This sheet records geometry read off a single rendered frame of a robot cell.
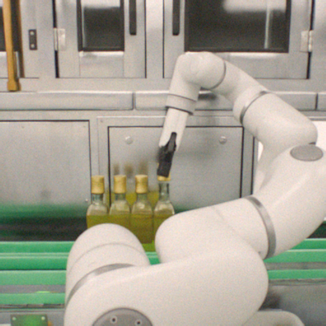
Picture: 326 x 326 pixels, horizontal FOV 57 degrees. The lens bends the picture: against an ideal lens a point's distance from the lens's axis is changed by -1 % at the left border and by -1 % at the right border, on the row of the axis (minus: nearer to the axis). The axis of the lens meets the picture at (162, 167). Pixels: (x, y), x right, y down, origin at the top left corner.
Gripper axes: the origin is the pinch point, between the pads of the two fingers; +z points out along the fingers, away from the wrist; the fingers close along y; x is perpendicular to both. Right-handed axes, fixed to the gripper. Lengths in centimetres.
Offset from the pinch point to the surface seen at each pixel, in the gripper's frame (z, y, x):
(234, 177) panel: -0.6, -13.2, 22.6
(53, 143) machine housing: 3.5, -15.8, -34.1
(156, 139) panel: -5.9, -12.8, -3.7
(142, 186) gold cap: 5.9, 1.3, -4.1
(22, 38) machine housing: -25, -16, -50
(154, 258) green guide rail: 22.4, 6.0, 3.2
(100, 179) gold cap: 6.8, 1.5, -15.0
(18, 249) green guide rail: 33.5, -2.9, -33.9
